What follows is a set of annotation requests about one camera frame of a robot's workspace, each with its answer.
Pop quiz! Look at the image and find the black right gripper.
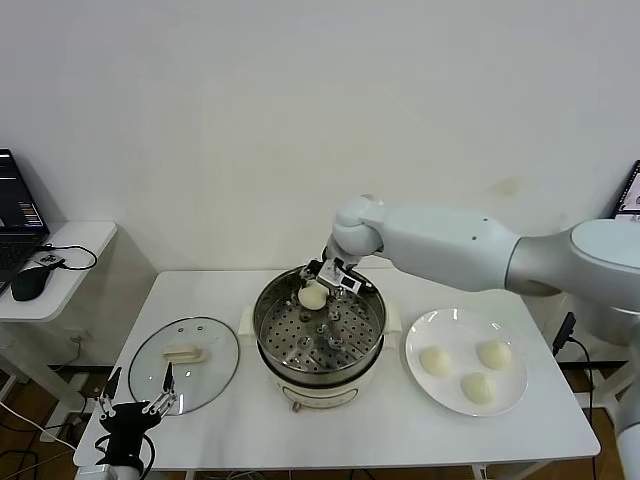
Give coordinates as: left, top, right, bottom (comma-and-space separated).
298, 255, 351, 302

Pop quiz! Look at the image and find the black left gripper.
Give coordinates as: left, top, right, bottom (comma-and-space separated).
97, 360, 180, 469

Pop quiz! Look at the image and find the white steamed baozi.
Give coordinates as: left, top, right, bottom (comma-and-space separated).
459, 372, 497, 404
476, 339, 514, 370
298, 282, 329, 310
418, 346, 453, 377

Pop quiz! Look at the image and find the round glass pot lid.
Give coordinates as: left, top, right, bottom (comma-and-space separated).
128, 316, 241, 415

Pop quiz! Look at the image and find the stainless steel steamer basket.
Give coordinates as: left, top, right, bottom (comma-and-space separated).
239, 263, 403, 374

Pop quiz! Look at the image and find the white floor power strip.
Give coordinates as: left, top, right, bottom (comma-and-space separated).
38, 422, 76, 445

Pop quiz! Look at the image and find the white electric cooker base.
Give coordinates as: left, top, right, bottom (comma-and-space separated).
257, 339, 386, 414

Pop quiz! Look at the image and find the black computer mouse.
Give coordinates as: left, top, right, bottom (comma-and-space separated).
10, 267, 51, 302

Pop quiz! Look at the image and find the round white plate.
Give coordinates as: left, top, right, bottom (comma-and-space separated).
404, 308, 529, 417

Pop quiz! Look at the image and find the white side table with mouse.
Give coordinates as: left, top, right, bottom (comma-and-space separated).
0, 221, 120, 416

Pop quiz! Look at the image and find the black laptop with dark screen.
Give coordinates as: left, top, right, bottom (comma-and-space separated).
0, 148, 51, 296

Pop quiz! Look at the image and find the black laptop with pink screen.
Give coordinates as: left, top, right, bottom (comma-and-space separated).
613, 159, 640, 219

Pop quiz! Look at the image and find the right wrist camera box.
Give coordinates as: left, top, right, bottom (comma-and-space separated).
319, 259, 364, 294

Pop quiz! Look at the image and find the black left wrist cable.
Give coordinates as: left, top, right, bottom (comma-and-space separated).
93, 432, 156, 474

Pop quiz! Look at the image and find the thin black hub cable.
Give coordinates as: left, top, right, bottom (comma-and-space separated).
35, 243, 99, 272

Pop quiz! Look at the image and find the black cable with adapter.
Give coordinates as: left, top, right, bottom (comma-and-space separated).
552, 310, 599, 426

